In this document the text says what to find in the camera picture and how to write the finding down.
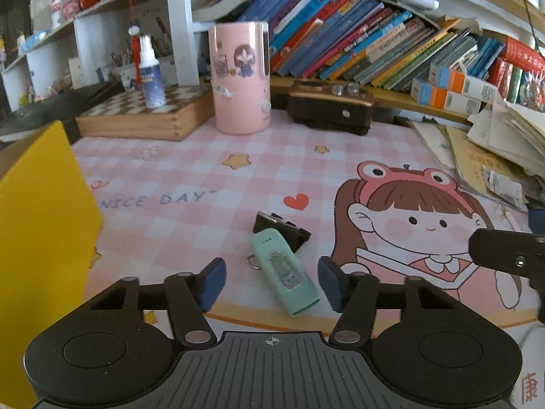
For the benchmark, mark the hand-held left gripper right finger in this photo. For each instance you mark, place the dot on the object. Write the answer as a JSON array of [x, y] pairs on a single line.
[[332, 283]]

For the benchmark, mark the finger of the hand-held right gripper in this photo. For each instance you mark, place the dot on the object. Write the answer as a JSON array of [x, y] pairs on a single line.
[[506, 251], [537, 221]]

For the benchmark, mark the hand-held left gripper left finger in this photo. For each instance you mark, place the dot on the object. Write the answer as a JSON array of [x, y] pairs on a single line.
[[213, 283]]

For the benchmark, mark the mint green case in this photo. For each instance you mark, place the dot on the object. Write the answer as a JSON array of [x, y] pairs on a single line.
[[283, 272]]

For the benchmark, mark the yellow cardboard box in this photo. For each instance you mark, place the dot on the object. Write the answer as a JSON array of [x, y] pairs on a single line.
[[42, 243]]

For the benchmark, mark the pink printed desktop mat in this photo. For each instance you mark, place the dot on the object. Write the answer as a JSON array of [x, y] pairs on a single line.
[[183, 179]]

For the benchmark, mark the pile of papers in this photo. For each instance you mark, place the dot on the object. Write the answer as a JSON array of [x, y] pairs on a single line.
[[498, 149]]

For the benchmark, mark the black binder clip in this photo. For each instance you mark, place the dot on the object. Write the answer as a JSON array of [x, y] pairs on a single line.
[[272, 223]]

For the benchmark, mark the red gift box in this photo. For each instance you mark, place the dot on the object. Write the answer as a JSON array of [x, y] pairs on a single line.
[[521, 76]]

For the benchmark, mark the orange blue white carton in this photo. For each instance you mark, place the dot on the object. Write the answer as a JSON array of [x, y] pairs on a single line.
[[443, 98], [464, 81]]

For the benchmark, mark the dark brown case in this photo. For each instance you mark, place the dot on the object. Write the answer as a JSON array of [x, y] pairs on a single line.
[[328, 108]]

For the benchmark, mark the wooden chess box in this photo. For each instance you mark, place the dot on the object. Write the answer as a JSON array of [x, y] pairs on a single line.
[[144, 117]]

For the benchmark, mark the pink cylinder container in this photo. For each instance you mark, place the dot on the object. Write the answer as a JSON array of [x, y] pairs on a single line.
[[240, 85]]

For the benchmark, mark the white spray bottle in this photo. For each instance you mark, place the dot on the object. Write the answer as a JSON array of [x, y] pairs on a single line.
[[152, 81]]

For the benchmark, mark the white pen holder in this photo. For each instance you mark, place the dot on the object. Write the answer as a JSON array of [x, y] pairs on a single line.
[[125, 74], [168, 68]]

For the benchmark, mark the black keyboard piano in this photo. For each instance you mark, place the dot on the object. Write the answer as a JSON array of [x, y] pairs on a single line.
[[51, 110]]

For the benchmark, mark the red bottle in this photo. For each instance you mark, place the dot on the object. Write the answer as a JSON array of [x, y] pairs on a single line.
[[135, 59]]

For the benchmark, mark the row of colourful books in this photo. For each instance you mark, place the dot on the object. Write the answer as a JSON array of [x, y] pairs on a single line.
[[362, 38]]

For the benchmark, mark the white box red label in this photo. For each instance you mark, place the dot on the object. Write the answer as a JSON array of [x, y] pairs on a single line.
[[77, 74]]

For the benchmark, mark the white bookshelf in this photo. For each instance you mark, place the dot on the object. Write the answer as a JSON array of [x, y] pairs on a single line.
[[183, 30]]

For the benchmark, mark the black white lying book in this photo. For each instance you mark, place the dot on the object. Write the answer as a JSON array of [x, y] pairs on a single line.
[[225, 4]]

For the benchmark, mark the blue tissue pack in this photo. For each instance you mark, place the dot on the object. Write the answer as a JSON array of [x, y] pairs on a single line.
[[36, 39]]

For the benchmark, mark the small pink box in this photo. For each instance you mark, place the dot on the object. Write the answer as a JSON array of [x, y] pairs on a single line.
[[72, 8]]

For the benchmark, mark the white bottle blue cap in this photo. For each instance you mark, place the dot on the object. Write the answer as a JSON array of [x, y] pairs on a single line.
[[58, 8]]

